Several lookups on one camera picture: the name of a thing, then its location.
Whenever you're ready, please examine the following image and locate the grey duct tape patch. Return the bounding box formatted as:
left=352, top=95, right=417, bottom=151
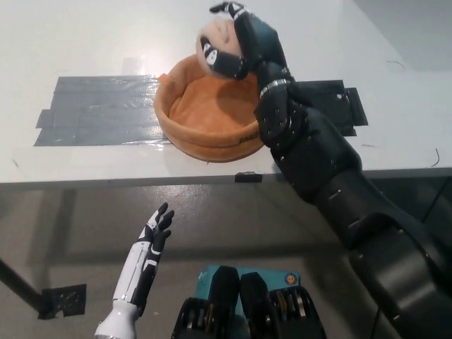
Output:
left=34, top=74, right=171, bottom=148

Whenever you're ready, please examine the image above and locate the robot right hand white black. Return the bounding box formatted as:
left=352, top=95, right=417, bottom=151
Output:
left=199, top=1, right=287, bottom=81

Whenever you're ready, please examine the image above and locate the robot torso black teal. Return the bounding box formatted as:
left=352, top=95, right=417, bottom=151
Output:
left=171, top=264, right=326, bottom=339

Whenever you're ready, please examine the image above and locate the black tape square patch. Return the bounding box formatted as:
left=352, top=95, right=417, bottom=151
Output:
left=295, top=79, right=369, bottom=138

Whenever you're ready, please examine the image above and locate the small black tape strip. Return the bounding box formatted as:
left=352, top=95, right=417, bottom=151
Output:
left=234, top=171, right=263, bottom=184

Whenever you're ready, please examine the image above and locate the pink plush dumpling toy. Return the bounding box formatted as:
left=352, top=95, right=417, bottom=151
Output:
left=196, top=13, right=245, bottom=77

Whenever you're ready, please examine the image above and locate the black table leg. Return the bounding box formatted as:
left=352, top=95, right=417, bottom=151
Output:
left=0, top=256, right=46, bottom=303

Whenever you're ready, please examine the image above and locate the orange plush round basket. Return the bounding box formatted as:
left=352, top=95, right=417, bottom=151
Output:
left=153, top=52, right=273, bottom=164

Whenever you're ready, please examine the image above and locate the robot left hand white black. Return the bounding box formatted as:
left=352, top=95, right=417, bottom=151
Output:
left=112, top=202, right=176, bottom=307

